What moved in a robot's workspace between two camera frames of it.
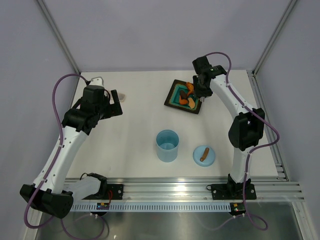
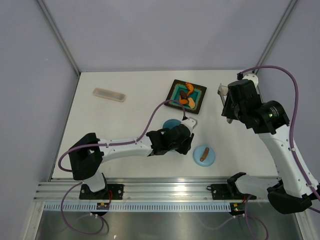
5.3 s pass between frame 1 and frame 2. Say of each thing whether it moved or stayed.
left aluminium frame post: stayed
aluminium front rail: stayed
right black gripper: moved
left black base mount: stayed
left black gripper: moved
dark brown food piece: stayed
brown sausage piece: stayed
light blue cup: moved
